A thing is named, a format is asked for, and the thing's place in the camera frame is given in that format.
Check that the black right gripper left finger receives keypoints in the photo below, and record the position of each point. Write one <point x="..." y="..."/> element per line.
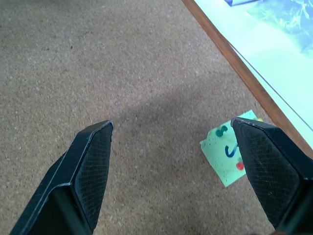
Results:
<point x="73" y="186"/>

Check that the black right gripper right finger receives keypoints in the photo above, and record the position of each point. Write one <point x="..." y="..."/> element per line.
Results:
<point x="271" y="171"/>

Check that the light green paper note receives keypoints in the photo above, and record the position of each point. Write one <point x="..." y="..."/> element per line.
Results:
<point x="221" y="154"/>

